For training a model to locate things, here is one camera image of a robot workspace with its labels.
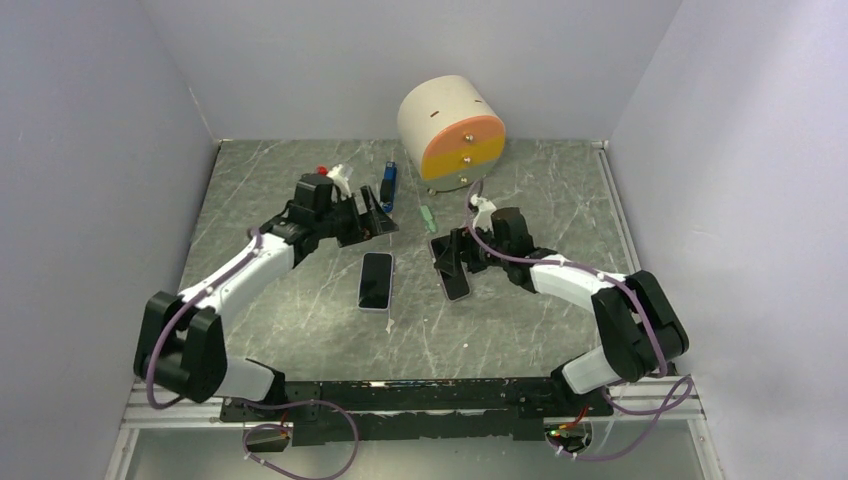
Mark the phone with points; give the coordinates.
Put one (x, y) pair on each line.
(448, 265)
(376, 281)

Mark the round beige drawer cabinet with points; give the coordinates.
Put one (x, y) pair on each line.
(450, 133)

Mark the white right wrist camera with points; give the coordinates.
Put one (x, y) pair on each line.
(481, 210)

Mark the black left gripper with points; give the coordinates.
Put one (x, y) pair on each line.
(375, 221)

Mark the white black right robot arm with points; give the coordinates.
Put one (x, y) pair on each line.
(639, 330)

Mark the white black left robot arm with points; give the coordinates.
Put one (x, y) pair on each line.
(181, 351)

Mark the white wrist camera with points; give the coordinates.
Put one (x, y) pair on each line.
(340, 175)
(481, 210)

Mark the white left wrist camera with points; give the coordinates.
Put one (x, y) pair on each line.
(340, 175)

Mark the blue black stapler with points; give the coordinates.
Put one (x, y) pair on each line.
(387, 188)

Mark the black base bar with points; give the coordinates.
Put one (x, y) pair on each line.
(521, 408)

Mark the small green plastic tool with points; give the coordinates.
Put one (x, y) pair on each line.
(428, 219)

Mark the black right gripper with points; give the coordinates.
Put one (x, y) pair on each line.
(461, 250)

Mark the phone in lilac case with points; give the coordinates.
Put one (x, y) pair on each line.
(376, 281)

